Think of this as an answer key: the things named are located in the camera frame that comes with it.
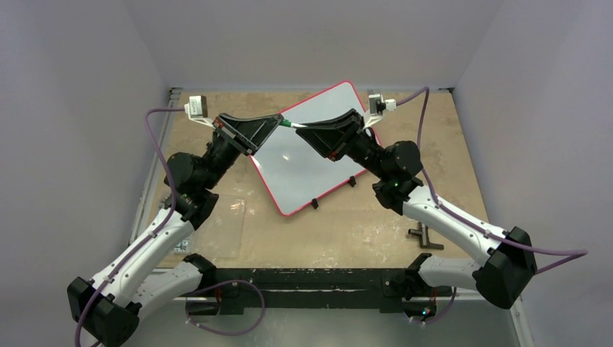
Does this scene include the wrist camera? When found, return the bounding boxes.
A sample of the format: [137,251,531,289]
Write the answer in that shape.
[184,95,214,129]
[363,93,397,128]

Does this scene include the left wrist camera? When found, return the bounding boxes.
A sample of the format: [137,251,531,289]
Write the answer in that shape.
[184,95,214,129]

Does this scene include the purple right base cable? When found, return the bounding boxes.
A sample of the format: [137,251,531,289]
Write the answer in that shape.
[408,290,456,327]

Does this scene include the black T-shaped tool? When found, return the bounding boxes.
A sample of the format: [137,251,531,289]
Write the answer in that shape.
[408,222,445,250]

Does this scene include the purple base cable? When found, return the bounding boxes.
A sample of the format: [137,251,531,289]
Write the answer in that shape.
[408,290,456,327]
[185,279,266,337]

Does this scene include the clear plastic screw box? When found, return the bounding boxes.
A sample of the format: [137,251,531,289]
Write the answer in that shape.
[171,194,246,260]

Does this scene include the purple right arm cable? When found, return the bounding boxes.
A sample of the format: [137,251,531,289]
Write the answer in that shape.
[395,86,589,276]

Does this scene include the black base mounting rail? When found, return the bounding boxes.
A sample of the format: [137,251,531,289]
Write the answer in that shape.
[188,268,453,314]

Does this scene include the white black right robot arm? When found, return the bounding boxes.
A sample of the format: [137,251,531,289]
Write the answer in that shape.
[296,109,538,309]

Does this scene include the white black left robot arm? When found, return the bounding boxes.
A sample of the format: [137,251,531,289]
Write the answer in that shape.
[67,113,286,346]

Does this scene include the pink framed whiteboard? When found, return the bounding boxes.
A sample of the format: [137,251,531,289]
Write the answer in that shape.
[250,80,367,216]

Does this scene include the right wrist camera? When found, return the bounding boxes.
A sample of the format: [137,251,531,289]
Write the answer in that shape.
[363,93,397,128]

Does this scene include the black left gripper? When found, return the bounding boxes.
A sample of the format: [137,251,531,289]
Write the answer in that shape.
[201,113,283,190]

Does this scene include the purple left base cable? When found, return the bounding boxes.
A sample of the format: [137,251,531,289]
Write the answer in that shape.
[185,279,266,337]

